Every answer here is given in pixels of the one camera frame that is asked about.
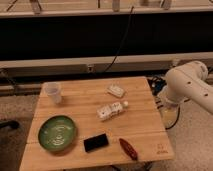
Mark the green ceramic plate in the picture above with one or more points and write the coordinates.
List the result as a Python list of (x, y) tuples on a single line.
[(57, 133)]

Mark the dark red oblong object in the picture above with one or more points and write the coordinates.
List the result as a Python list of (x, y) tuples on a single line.
[(128, 149)]

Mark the small white packet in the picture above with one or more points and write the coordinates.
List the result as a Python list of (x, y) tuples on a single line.
[(116, 90)]

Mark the white plastic bottle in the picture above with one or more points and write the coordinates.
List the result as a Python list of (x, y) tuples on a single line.
[(111, 110)]

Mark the black rectangular sponge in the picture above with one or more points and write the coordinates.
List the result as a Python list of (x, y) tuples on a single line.
[(95, 142)]

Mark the clear plastic cup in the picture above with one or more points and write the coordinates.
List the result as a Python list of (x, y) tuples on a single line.
[(53, 91)]

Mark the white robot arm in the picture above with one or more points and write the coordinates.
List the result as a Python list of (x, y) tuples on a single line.
[(184, 81)]

